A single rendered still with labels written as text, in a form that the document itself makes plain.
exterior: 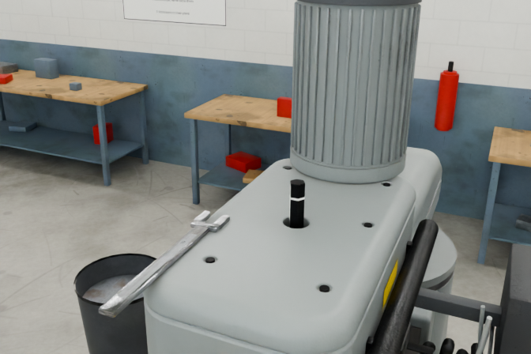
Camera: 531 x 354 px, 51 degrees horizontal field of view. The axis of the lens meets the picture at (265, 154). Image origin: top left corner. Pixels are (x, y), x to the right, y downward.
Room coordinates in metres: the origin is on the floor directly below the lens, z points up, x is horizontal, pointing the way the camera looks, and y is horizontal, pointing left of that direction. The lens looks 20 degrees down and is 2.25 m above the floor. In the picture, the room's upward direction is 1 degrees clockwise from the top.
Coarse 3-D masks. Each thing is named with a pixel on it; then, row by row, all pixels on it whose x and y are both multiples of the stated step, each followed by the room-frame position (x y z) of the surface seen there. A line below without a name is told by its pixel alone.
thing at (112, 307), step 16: (192, 224) 0.67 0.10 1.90; (208, 224) 0.67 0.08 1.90; (224, 224) 0.68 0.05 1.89; (192, 240) 0.62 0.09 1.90; (160, 256) 0.58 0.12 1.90; (176, 256) 0.59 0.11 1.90; (144, 272) 0.55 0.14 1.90; (160, 272) 0.55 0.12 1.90; (128, 288) 0.52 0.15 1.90; (144, 288) 0.52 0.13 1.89; (112, 304) 0.49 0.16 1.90; (128, 304) 0.50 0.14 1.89
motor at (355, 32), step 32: (320, 0) 0.84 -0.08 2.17; (352, 0) 0.82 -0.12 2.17; (384, 0) 0.82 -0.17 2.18; (416, 0) 0.86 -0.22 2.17; (320, 32) 0.85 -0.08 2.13; (352, 32) 0.83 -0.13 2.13; (384, 32) 0.82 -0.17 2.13; (416, 32) 0.88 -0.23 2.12; (320, 64) 0.85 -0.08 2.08; (352, 64) 0.83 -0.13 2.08; (384, 64) 0.83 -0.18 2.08; (320, 96) 0.85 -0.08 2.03; (352, 96) 0.83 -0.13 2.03; (384, 96) 0.83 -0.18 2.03; (320, 128) 0.84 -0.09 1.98; (352, 128) 0.83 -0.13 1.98; (384, 128) 0.83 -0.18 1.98; (320, 160) 0.84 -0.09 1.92; (352, 160) 0.82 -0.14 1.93; (384, 160) 0.84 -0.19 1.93
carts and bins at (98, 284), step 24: (96, 264) 2.66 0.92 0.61; (120, 264) 2.73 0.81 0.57; (144, 264) 2.72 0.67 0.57; (96, 288) 2.58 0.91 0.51; (120, 288) 2.58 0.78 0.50; (96, 312) 2.30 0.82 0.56; (120, 312) 2.29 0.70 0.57; (144, 312) 2.34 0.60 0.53; (96, 336) 2.31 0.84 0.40; (120, 336) 2.30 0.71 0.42; (144, 336) 2.34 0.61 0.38
